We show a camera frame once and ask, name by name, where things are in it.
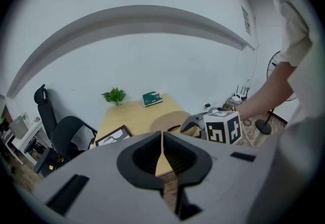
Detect grey storage bin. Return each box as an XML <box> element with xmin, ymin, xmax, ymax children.
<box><xmin>8</xmin><ymin>115</ymin><xmax>29</xmax><ymax>140</ymax></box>

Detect white side table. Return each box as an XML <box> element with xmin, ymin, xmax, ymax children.
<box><xmin>0</xmin><ymin>118</ymin><xmax>44</xmax><ymax>166</ymax></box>

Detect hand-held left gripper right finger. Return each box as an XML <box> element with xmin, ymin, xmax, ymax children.
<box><xmin>162</xmin><ymin>131</ymin><xmax>266</xmax><ymax>221</ymax></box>

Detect white router with antennas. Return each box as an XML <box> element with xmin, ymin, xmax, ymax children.
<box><xmin>232</xmin><ymin>85</ymin><xmax>251</xmax><ymax>103</ymax></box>

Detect green potted plant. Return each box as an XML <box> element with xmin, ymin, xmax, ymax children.
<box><xmin>101</xmin><ymin>87</ymin><xmax>127</xmax><ymax>106</ymax></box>

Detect green box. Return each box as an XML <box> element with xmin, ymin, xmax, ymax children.
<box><xmin>142</xmin><ymin>91</ymin><xmax>164</xmax><ymax>108</ymax></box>

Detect black framed picture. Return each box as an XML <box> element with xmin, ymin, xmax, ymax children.
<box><xmin>94</xmin><ymin>124</ymin><xmax>133</xmax><ymax>147</ymax></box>

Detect black standing fan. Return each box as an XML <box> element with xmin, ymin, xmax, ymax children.
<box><xmin>254</xmin><ymin>50</ymin><xmax>298</xmax><ymax>135</ymax></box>

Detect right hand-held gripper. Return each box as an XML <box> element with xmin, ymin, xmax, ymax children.
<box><xmin>180</xmin><ymin>109</ymin><xmax>242</xmax><ymax>145</ymax></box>

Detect person's white shirt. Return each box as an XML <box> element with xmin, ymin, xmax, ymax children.
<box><xmin>247</xmin><ymin>0</ymin><xmax>325</xmax><ymax>224</ymax></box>

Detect person's right forearm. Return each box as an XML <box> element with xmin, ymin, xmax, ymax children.
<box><xmin>235</xmin><ymin>61</ymin><xmax>298</xmax><ymax>121</ymax></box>

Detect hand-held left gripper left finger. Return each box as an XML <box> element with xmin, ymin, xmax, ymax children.
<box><xmin>32</xmin><ymin>131</ymin><xmax>181</xmax><ymax>224</ymax></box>

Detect white wall poster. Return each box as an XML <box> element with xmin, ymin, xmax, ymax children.
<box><xmin>241</xmin><ymin>5</ymin><xmax>252</xmax><ymax>37</ymax></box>

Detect white wall cable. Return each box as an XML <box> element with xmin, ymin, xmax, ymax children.
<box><xmin>249</xmin><ymin>13</ymin><xmax>262</xmax><ymax>87</ymax></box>

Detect black office chair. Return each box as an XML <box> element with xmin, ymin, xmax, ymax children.
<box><xmin>23</xmin><ymin>84</ymin><xmax>99</xmax><ymax>178</ymax></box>

